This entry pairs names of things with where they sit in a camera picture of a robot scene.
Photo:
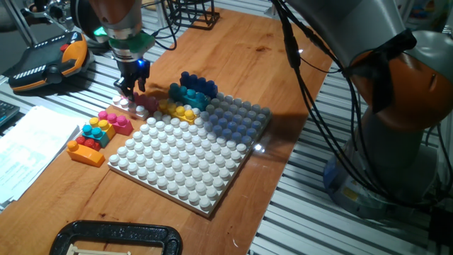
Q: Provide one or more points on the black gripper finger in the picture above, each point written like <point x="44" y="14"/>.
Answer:
<point x="142" y="85"/>
<point x="122" y="88"/>

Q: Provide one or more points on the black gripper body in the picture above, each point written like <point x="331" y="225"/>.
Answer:
<point x="132" y="72"/>

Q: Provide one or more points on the light pink four-stud brick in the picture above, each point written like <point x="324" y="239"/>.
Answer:
<point x="147" y="102"/>

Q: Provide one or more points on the white four-stud brick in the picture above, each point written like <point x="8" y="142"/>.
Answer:
<point x="131" y="108"/>

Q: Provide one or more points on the yellow four-stud brick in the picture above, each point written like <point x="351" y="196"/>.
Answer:
<point x="180" y="113"/>

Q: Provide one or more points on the teal four-stud brick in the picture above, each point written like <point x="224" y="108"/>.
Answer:
<point x="191" y="99"/>

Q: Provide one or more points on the blue four-stud brick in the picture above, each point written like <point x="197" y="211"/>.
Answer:
<point x="198" y="85"/>

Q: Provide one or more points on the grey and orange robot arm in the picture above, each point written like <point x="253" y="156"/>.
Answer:
<point x="389" y="148"/>

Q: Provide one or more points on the magenta three-stud brick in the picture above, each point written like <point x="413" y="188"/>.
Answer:
<point x="118" y="124"/>

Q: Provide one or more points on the yellow two-stud brick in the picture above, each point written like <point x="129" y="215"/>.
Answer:
<point x="104" y="127"/>

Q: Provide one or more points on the teal two-stud brick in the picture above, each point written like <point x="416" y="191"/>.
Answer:
<point x="93" y="134"/>

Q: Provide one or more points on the black filament spool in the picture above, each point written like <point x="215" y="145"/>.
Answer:
<point x="81" y="17"/>

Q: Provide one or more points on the orange curved brick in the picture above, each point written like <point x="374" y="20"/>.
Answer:
<point x="85" y="156"/>

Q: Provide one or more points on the orange and black teach pendant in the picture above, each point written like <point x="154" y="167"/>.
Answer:
<point x="46" y="60"/>

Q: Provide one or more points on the white studded baseplate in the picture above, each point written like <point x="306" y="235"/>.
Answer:
<point x="177" y="163"/>

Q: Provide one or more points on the white paper stack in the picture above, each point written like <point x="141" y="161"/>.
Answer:
<point x="32" y="148"/>

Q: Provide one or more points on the brown wooden board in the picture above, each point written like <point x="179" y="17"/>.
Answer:
<point x="247" y="53"/>

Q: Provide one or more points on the black keyboard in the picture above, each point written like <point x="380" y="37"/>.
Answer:
<point x="7" y="111"/>

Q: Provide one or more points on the black C-clamp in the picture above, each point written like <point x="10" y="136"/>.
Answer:
<point x="117" y="230"/>

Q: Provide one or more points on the silver metal post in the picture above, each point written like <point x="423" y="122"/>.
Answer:
<point x="272" y="13"/>

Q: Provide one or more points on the small wooden compartment frame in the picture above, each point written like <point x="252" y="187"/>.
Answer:
<point x="88" y="252"/>

